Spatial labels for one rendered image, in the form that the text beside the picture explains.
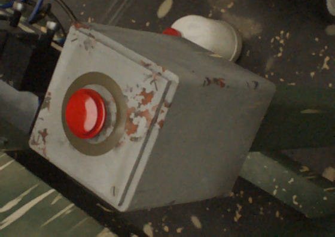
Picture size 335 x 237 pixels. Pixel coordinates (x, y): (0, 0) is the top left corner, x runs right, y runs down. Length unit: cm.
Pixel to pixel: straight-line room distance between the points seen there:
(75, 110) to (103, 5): 122
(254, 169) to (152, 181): 78
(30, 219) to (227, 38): 85
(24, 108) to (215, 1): 79
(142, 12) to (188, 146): 113
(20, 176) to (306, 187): 64
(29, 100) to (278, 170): 57
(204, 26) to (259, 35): 14
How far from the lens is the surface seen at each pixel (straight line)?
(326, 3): 140
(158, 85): 60
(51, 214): 81
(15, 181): 85
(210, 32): 152
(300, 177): 137
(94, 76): 64
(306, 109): 90
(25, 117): 96
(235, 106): 69
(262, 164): 140
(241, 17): 164
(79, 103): 63
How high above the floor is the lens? 143
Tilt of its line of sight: 53 degrees down
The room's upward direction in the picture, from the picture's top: 87 degrees counter-clockwise
